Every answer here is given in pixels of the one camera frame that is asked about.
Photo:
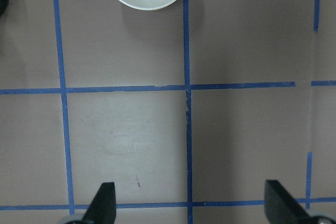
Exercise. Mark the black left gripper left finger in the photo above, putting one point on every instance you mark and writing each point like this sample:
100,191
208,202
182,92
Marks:
102,210

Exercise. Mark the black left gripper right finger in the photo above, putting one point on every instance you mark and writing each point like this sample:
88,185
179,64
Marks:
280,207

